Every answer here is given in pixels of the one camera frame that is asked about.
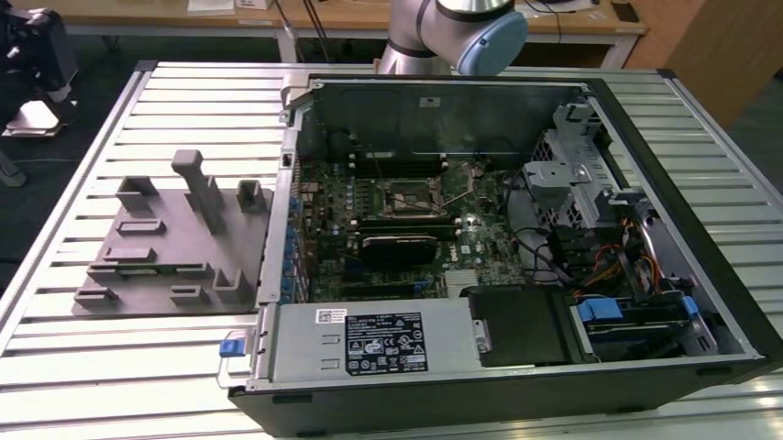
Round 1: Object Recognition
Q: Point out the wooden desk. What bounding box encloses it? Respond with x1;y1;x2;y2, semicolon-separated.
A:
0;0;651;70

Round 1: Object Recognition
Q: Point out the silver drive cage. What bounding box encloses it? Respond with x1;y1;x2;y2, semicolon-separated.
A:
519;103;623;230

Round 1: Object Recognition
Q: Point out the orange yellow wire bundle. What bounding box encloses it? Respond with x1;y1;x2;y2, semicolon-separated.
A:
571;217;666;299

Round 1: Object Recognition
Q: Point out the wooden cabinet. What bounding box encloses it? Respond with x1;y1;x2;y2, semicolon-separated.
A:
623;0;783;132

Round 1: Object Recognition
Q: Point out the CPU socket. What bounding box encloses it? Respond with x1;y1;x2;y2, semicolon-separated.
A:
382;177;446;219

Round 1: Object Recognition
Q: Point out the black open PC case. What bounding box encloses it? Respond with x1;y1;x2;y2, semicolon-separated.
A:
227;71;783;439

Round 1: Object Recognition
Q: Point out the silver power supply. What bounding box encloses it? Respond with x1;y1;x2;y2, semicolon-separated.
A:
247;300;485;384

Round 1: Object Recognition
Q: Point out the silver chipset heatsink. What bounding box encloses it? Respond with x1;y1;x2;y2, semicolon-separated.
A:
443;269;482;291

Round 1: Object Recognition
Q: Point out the grey parts rack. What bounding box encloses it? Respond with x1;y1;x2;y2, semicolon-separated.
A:
70;148;275;318

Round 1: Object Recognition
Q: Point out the black cable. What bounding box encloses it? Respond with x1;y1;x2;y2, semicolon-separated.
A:
511;226;569;276

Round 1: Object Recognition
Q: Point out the green RAM stick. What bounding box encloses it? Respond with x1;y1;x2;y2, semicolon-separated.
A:
115;264;179;279

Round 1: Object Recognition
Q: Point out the green motherboard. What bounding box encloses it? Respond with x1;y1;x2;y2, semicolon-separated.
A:
291;153;569;303

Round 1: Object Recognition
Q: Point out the black graphics card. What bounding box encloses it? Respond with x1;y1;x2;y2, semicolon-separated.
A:
358;233;439;268

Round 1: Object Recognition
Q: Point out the black office chair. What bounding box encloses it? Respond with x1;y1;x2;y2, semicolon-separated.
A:
0;8;82;138

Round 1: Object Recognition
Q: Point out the grey furniture leg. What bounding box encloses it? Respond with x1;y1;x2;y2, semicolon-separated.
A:
0;148;30;188

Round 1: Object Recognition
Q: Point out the blue disk carrier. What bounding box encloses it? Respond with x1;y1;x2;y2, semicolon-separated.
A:
574;295;702;334

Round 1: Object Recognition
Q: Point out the metal disk bay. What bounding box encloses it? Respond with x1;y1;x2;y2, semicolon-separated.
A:
569;274;766;368

